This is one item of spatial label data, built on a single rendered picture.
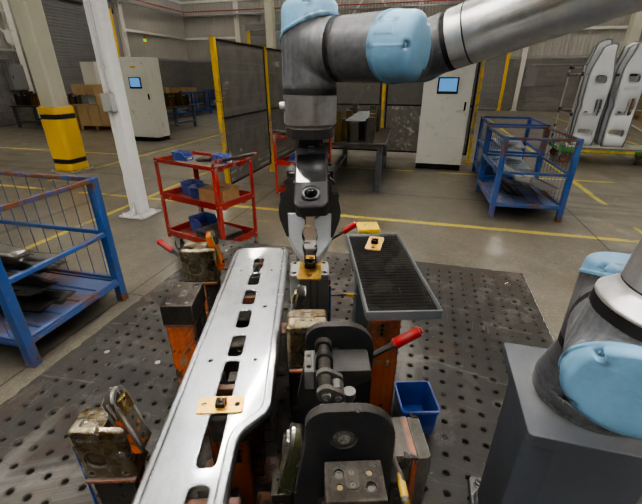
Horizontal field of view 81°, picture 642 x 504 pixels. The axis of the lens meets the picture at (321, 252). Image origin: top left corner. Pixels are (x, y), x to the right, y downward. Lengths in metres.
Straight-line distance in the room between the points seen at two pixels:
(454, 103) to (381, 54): 6.79
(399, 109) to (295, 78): 7.57
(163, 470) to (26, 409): 0.76
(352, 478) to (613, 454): 0.35
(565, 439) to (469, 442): 0.51
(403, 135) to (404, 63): 7.66
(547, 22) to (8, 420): 1.46
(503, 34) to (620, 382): 0.40
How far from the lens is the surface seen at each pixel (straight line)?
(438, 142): 7.30
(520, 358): 0.76
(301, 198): 0.49
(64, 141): 7.95
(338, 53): 0.50
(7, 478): 1.25
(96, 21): 4.89
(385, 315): 0.69
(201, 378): 0.82
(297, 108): 0.53
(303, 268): 0.61
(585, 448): 0.66
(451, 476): 1.06
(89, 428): 0.74
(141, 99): 11.29
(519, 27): 0.56
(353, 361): 0.59
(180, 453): 0.71
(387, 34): 0.47
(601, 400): 0.49
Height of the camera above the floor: 1.54
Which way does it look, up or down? 25 degrees down
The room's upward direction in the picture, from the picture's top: straight up
